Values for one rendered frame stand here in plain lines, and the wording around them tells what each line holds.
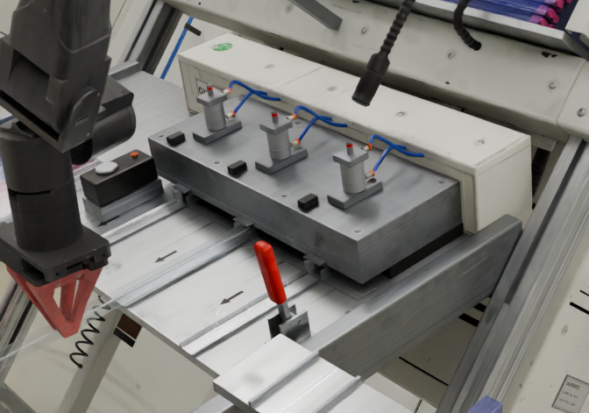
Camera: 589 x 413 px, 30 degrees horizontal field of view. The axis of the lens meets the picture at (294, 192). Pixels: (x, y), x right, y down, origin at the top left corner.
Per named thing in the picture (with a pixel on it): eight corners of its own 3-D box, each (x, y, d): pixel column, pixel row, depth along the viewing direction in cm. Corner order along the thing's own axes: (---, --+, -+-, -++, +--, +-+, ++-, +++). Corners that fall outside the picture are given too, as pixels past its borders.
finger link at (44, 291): (75, 302, 106) (61, 214, 102) (115, 330, 101) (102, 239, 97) (11, 329, 102) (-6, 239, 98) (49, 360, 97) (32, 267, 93)
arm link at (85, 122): (-4, 40, 87) (74, 99, 85) (95, 3, 96) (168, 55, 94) (-24, 153, 95) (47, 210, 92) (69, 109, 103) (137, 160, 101)
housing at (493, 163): (481, 292, 108) (474, 166, 101) (195, 153, 143) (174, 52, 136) (534, 256, 112) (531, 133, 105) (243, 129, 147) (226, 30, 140)
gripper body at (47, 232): (56, 224, 103) (44, 151, 100) (115, 260, 96) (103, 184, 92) (-7, 247, 99) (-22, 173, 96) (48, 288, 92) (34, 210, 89)
